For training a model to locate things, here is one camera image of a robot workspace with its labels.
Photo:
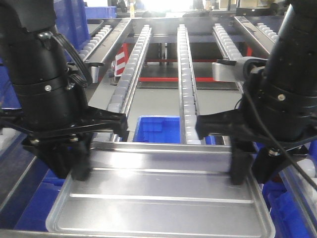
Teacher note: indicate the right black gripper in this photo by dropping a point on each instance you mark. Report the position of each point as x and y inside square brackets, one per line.
[273, 129]

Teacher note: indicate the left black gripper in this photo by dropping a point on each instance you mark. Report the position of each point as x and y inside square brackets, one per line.
[44, 144]

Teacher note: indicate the silver metal tray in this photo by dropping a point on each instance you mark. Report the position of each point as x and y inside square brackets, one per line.
[143, 190]

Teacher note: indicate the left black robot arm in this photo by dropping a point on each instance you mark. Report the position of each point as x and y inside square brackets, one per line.
[49, 79]

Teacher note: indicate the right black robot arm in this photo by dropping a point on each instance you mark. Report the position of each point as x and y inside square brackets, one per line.
[288, 81]

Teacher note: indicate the dark tray far left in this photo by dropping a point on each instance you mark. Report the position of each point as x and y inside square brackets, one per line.
[93, 25]

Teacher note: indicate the blue bin lower left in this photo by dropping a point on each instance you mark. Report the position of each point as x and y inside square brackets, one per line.
[35, 214]

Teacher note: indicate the blue bin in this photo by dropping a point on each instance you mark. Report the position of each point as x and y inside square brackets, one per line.
[35, 214]
[284, 212]
[157, 129]

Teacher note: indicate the blue bin lower right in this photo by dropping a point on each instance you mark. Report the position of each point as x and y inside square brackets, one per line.
[284, 212]

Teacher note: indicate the centre-left white roller track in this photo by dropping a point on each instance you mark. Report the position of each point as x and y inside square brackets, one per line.
[122, 97]

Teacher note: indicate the centre white roller track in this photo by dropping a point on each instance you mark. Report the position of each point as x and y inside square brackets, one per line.
[188, 101]

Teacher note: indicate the blue bin lower centre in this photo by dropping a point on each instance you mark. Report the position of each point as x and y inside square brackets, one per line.
[157, 129]

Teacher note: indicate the red white striped barrier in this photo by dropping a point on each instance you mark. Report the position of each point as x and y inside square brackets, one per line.
[120, 61]

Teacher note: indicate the centre-right white roller track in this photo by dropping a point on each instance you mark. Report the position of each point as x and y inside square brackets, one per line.
[225, 43]

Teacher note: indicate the left white roller track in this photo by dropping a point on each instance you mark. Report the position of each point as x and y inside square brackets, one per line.
[95, 41]

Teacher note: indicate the far right white roller track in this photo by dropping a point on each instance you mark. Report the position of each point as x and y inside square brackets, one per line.
[268, 32]

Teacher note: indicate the large blue crate upper left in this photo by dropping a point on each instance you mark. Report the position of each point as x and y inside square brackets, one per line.
[71, 21]

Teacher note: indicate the blue crate far background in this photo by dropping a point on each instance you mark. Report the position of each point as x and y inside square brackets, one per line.
[100, 12]

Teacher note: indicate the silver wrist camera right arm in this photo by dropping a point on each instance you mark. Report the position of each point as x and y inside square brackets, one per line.
[235, 70]

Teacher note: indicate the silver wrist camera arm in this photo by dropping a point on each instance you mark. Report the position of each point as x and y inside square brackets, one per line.
[94, 69]
[235, 70]

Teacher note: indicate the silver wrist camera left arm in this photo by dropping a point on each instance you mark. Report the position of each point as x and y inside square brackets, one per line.
[94, 69]

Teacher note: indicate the red floor frame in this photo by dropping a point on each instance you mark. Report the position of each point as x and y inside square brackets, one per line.
[248, 51]

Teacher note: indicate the left metal divider rail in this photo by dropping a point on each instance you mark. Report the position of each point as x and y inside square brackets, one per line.
[108, 46]

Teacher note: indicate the metal divider rail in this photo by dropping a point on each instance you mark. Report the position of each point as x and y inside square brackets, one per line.
[258, 41]
[108, 46]

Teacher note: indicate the right metal divider rail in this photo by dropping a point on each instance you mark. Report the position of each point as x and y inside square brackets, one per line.
[258, 41]

